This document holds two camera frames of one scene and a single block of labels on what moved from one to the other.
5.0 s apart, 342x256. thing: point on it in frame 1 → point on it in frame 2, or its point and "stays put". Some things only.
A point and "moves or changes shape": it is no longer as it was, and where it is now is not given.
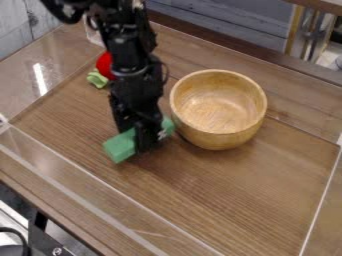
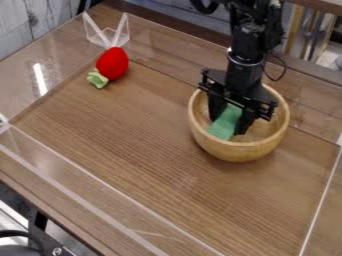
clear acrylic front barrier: x=108 y=221 stays put
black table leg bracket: x=42 y=243 stays put
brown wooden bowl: x=219 y=107 moves or changes shape
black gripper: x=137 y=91 → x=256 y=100
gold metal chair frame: x=311 y=32 stays put
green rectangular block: x=121 y=147 → x=223 y=127
